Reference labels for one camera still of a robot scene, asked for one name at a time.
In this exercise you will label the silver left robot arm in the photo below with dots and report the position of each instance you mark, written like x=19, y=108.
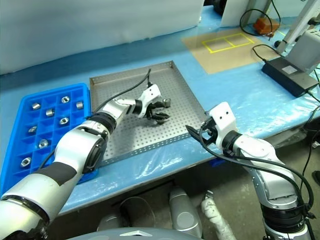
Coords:
x=75, y=140

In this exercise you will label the grey metal box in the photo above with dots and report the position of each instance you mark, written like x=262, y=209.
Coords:
x=302, y=50

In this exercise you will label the orange brown block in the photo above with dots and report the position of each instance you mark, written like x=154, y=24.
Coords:
x=265, y=25

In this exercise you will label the small white board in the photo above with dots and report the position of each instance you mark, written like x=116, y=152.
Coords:
x=240, y=10

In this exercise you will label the grey metal stand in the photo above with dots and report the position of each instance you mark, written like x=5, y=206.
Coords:
x=297, y=22

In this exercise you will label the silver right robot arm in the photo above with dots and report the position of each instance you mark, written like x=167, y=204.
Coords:
x=255, y=147

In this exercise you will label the perforated steel tray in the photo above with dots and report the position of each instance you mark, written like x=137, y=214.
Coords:
x=175, y=120

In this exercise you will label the black power adapter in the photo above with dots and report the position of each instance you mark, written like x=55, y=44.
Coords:
x=287, y=76

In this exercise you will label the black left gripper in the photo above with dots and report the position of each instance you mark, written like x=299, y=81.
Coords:
x=150, y=112

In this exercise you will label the grey robot torso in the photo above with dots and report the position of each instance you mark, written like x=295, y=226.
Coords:
x=145, y=235

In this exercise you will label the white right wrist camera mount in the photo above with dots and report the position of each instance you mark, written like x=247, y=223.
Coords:
x=222, y=117

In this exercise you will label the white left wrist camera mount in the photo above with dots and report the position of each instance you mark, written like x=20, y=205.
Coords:
x=151, y=92

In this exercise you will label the blue plastic compartment tray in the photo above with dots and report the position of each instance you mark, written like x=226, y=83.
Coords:
x=53, y=130

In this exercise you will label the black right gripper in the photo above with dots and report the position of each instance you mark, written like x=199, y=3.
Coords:
x=214, y=132

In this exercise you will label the small grey rounded shell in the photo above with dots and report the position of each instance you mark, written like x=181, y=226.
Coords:
x=110, y=223

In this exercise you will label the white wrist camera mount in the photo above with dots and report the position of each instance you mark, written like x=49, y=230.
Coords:
x=222, y=117
x=151, y=92

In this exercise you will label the brown table mat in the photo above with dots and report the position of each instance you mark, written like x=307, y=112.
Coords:
x=225, y=61

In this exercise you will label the white wrapped tube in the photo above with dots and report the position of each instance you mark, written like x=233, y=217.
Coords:
x=215, y=215

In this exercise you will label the blue plastic piece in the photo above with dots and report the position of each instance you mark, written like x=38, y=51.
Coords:
x=217, y=163

